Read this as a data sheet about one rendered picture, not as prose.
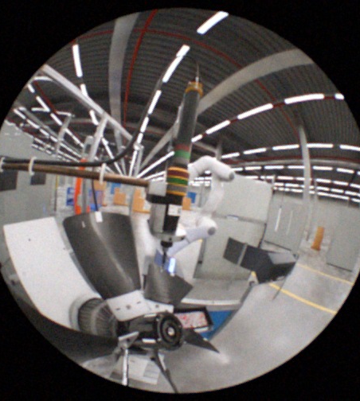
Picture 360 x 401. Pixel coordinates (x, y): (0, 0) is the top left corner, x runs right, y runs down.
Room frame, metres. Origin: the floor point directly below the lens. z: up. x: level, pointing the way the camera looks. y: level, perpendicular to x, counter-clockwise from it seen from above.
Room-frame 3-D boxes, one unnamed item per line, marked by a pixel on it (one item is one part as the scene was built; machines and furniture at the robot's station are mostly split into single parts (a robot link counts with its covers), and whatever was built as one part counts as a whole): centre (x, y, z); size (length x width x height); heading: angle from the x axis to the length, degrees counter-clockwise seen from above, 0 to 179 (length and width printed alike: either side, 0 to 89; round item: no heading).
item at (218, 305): (0.59, -0.12, 0.82); 0.90 x 0.04 x 0.08; 85
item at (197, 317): (0.42, -0.18, 0.84); 0.19 x 0.14 x 0.05; 100
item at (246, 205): (1.96, -1.08, 1.10); 1.21 x 0.06 x 2.20; 85
